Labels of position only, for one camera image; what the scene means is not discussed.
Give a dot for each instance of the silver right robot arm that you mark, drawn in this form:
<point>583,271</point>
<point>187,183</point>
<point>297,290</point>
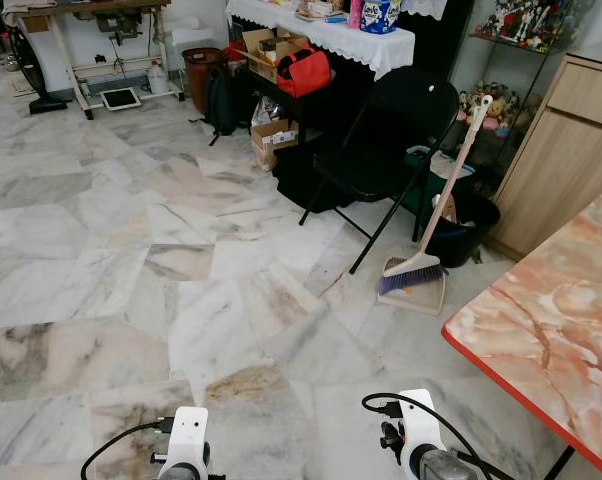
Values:
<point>446,467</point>

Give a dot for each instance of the beige plastic dustpan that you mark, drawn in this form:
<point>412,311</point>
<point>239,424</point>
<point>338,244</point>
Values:
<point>416,298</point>

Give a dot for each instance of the black metal table legs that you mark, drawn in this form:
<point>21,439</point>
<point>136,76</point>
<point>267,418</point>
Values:
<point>564,466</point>

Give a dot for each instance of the black plastic bucket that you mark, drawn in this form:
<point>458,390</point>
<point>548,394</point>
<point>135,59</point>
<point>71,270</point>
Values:
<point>471,230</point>

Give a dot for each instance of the beige broom purple bristles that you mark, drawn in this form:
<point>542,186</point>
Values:
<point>446,195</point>

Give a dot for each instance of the small printed cardboard box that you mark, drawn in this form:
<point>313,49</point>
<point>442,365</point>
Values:
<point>273,140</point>

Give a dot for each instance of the black folding chair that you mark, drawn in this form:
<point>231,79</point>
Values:
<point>401,115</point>

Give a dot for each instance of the light wooden cabinet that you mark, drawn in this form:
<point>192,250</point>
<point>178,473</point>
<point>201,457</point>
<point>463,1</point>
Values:
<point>566,150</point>

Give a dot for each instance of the red bag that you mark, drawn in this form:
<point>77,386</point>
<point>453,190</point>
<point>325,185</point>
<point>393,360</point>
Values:
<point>303,72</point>

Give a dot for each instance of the black backpack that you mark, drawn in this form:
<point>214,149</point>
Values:
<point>223,100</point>

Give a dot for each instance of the white lace tablecloth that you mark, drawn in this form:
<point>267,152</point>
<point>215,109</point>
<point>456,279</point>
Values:
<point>321,38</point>

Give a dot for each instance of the open cardboard box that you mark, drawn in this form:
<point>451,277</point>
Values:
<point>266,50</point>

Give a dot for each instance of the brown wastebasket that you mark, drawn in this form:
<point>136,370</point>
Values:
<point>201,75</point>

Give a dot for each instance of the blue white tin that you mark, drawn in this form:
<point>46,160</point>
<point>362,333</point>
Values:
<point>380,15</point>

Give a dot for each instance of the white plastic jug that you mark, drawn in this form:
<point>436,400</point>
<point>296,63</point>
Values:
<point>158,80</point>

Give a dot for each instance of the pink bottle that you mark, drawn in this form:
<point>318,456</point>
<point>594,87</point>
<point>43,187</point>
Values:
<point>355,12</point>

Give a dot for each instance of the glass figurine display shelf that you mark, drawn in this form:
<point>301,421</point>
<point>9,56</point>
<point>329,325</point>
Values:
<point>526,30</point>

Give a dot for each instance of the white box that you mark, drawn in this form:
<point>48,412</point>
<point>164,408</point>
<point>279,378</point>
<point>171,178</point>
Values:
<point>193,36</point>

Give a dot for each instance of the black floor fan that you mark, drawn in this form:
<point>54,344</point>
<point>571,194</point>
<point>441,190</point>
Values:
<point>36,75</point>

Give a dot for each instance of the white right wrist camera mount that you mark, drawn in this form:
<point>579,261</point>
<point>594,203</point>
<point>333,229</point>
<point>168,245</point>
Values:
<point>419,430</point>

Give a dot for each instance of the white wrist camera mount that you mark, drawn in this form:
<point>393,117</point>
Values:
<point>419,430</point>
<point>189,435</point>

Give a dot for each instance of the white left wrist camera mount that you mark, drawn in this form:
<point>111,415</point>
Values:
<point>189,435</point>

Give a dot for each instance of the white frame sewing table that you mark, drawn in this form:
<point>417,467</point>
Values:
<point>111,12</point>

